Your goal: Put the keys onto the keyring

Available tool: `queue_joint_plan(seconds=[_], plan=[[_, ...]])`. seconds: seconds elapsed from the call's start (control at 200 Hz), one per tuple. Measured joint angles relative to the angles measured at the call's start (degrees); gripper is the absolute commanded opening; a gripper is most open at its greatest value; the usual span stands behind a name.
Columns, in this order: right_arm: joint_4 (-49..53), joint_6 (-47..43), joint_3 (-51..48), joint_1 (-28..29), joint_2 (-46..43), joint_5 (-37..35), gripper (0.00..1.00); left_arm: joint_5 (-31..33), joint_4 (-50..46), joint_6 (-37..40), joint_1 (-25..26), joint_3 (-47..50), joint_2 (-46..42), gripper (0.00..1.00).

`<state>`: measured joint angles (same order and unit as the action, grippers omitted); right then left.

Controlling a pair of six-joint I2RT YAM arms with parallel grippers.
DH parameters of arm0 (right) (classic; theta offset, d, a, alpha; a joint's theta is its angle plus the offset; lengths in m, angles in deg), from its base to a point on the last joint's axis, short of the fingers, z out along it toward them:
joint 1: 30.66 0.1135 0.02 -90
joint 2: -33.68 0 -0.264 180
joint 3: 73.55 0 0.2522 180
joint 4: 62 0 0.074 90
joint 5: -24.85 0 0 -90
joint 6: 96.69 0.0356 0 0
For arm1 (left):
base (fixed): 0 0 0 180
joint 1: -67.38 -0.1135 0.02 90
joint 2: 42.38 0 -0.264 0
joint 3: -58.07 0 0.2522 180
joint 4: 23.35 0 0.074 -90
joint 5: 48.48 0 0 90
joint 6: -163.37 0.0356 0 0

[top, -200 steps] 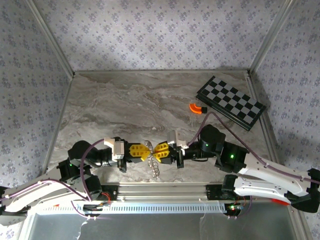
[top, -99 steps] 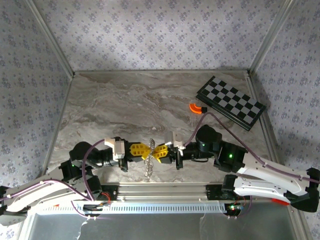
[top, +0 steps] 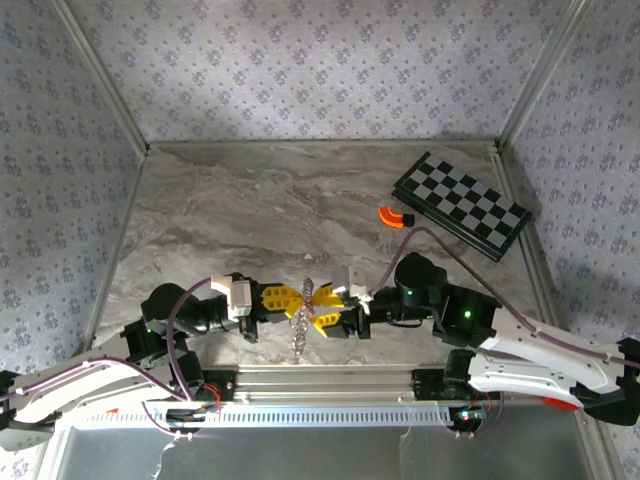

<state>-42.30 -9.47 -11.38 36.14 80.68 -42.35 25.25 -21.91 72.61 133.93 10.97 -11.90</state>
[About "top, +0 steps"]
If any metal coil spring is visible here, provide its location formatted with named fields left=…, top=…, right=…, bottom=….
left=289, top=276, right=319, bottom=366

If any orange curved plastic piece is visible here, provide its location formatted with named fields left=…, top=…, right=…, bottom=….
left=378, top=205, right=416, bottom=230

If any folded black white chessboard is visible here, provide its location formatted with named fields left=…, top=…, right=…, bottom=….
left=391, top=151, right=534, bottom=264

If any grey metal sheet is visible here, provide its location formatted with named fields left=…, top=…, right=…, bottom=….
left=49, top=424, right=601, bottom=480

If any small circuit board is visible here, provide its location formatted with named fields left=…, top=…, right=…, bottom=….
left=452, top=407, right=489, bottom=432

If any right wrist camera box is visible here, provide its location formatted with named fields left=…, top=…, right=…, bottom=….
left=332, top=264, right=374, bottom=304

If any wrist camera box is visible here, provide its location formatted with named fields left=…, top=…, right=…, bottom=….
left=227, top=278, right=254, bottom=321
left=332, top=264, right=374, bottom=304

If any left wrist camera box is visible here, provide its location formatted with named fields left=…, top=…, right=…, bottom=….
left=227, top=278, right=254, bottom=321

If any aluminium arm base rail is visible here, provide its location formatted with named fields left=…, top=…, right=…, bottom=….
left=204, top=363, right=454, bottom=404

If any aluminium frame rail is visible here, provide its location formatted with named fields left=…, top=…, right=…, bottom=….
left=147, top=139, right=501, bottom=150
left=492, top=142, right=626, bottom=480
left=74, top=147, right=150, bottom=364

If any white slotted cable duct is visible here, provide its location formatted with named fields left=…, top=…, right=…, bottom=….
left=74, top=402, right=454, bottom=429

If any black cable connector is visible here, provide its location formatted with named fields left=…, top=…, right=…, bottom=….
left=166, top=407, right=221, bottom=425

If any aluminium frame post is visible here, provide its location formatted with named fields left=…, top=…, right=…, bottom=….
left=48, top=0, right=151, bottom=155
left=494, top=0, right=590, bottom=151

